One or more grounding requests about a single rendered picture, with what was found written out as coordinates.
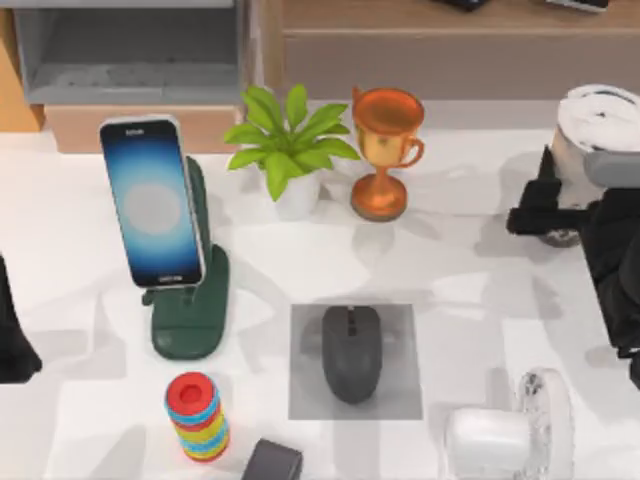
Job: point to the small grey round object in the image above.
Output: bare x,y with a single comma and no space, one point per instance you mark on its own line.
561,239

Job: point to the bronze trophy cup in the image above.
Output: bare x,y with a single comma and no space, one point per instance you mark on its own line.
385,125

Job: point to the wooden open shelf unit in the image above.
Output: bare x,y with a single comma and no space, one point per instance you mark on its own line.
425,55

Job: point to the white and black object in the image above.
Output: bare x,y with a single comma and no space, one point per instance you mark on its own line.
577,4

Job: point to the black object on shelf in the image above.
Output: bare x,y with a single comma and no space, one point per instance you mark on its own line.
462,4

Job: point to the grey square mouse pad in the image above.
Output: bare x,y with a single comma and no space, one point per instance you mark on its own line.
400,390

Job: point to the white desk fan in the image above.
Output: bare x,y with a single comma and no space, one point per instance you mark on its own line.
487,440

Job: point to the dark grey computer mouse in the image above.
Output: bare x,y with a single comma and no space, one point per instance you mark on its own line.
351,357

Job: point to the green plant in white pot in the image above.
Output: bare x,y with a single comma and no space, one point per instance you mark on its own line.
292,145

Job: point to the dark grey box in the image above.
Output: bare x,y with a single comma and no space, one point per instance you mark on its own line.
272,462

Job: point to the dark green phone stand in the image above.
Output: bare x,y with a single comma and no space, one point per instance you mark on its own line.
192,320

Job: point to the smartphone with blue screen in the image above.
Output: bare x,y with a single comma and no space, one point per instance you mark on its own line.
152,205

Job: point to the stack of coloured rings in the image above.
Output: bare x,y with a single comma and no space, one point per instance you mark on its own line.
197,420

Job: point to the grey cabinet with dark inside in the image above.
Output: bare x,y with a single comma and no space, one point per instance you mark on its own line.
135,75

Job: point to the wooden side panel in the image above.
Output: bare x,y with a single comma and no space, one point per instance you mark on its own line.
15,75

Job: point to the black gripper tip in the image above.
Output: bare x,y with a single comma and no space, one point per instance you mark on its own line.
12,345

